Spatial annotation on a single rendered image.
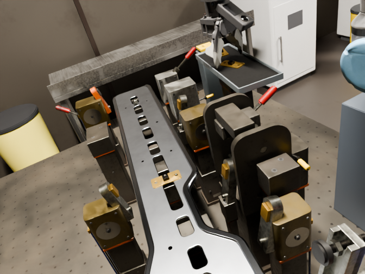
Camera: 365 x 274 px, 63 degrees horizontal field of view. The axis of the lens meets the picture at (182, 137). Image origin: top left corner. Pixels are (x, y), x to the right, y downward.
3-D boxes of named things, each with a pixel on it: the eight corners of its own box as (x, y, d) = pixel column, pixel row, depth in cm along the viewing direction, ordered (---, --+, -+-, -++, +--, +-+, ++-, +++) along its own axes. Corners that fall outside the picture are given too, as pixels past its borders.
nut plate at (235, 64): (218, 65, 99) (217, 62, 98) (225, 60, 101) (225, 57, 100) (238, 68, 93) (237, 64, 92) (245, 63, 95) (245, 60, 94)
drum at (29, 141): (70, 158, 295) (36, 97, 257) (76, 182, 260) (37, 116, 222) (25, 179, 284) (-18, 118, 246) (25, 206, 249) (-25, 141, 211)
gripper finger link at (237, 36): (234, 45, 103) (222, 26, 97) (248, 47, 99) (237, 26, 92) (230, 53, 103) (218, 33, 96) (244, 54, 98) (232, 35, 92)
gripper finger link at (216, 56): (207, 66, 97) (211, 37, 95) (220, 69, 93) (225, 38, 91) (200, 66, 95) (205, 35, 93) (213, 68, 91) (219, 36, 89)
